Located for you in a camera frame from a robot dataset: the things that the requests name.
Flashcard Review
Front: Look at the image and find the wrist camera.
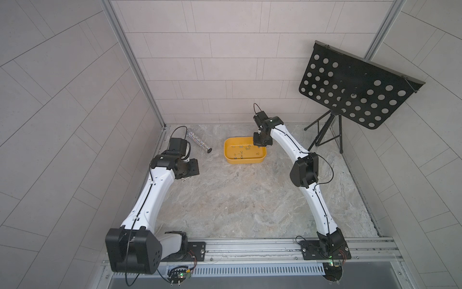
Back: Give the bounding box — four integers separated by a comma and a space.
167, 137, 191, 160
253, 111, 269, 128

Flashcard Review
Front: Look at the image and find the glittery silver tube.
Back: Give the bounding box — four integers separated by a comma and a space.
186, 130, 212, 154

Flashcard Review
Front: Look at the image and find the right circuit board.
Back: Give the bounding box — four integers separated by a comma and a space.
322, 263, 343, 283

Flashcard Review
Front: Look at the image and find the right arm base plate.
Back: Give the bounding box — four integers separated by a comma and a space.
297, 240, 351, 261

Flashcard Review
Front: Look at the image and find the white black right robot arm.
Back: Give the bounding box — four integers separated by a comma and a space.
253, 111, 347, 258

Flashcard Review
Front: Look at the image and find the left circuit board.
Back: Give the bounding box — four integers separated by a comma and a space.
167, 266, 192, 286

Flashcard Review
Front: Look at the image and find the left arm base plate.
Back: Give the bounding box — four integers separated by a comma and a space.
161, 242, 206, 262

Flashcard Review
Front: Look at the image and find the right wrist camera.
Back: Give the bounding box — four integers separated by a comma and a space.
253, 111, 269, 128

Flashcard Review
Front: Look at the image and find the aluminium mounting rail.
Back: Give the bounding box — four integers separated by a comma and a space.
157, 238, 402, 275

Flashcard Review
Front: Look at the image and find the black music stand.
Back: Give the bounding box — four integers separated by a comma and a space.
298, 40, 426, 154

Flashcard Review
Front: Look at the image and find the yellow plastic storage box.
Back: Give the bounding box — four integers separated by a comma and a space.
224, 137, 267, 164

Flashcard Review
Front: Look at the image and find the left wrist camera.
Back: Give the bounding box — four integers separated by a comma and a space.
167, 137, 191, 160

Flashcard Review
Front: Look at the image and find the circuit board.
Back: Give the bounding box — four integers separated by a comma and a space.
322, 263, 343, 283
167, 266, 192, 286

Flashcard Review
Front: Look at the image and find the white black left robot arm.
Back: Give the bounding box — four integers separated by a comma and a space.
105, 153, 199, 275

